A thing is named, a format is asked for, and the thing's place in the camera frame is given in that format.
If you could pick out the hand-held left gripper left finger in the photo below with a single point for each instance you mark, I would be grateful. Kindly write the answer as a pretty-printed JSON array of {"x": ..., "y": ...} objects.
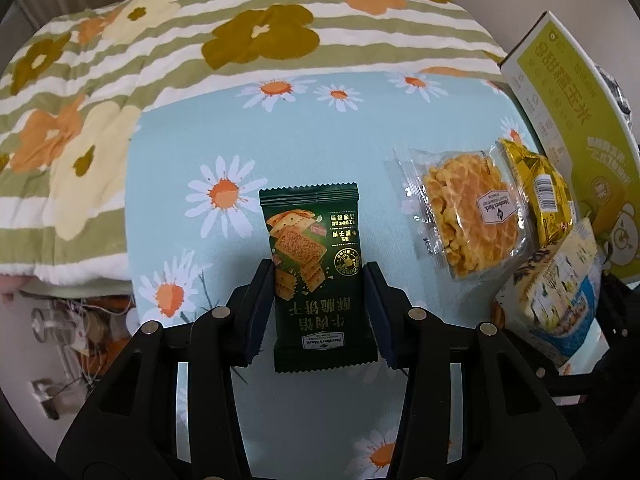
[{"x": 255, "y": 310}]

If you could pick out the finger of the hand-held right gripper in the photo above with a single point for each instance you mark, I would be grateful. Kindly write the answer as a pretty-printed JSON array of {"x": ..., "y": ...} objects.
[{"x": 622, "y": 340}]

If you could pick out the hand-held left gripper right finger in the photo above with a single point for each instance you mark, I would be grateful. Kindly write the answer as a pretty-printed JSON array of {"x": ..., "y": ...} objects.
[{"x": 377, "y": 310}]

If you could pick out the white and blue snack bag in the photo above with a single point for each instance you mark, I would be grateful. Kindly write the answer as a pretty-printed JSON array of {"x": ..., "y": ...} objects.
[{"x": 555, "y": 290}]

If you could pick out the dark green cracker packet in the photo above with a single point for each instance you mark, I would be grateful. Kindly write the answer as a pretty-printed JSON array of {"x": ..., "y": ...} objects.
[{"x": 310, "y": 240}]

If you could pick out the green cardboard box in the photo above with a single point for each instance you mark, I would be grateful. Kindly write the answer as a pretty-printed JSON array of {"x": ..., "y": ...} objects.
[{"x": 575, "y": 125}]

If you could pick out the clear waffle cookie packet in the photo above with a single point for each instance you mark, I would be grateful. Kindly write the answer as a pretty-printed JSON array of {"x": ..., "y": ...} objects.
[{"x": 470, "y": 210}]

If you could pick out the gold foil snack packet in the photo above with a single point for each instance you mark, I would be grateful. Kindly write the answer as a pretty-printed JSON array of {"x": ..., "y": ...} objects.
[{"x": 540, "y": 190}]

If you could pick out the light blue daisy cloth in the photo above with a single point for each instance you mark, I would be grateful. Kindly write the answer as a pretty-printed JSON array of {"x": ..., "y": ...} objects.
[{"x": 350, "y": 135}]

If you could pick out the clear glass jar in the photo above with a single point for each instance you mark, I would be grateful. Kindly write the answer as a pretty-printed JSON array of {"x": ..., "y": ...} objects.
[{"x": 47, "y": 325}]

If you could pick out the green striped floral blanket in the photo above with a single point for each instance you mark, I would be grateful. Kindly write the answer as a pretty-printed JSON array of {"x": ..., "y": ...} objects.
[{"x": 150, "y": 85}]

